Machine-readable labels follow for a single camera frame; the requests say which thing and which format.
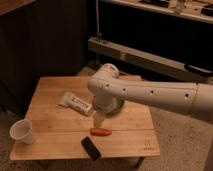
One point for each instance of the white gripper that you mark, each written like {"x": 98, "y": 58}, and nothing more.
{"x": 104, "y": 106}

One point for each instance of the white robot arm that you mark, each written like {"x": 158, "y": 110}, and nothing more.
{"x": 110, "y": 92}

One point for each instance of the green ceramic bowl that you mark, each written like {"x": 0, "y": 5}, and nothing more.
{"x": 119, "y": 105}

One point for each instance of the white tube package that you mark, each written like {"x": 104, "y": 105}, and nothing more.
{"x": 70, "y": 100}

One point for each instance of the black remote control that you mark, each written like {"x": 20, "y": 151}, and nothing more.
{"x": 90, "y": 148}

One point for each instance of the wooden folding table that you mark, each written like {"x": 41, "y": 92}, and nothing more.
{"x": 59, "y": 130}

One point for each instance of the white plastic cup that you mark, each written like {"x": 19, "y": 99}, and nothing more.
{"x": 23, "y": 131}

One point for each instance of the vertical metal pole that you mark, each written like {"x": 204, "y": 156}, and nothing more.
{"x": 98, "y": 33}

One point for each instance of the dark wooden cabinet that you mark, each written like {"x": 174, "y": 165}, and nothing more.
{"x": 44, "y": 38}

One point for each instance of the background workbench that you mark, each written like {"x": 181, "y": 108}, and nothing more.
{"x": 187, "y": 9}

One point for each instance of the long white shelf rail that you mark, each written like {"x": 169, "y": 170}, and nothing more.
{"x": 146, "y": 60}

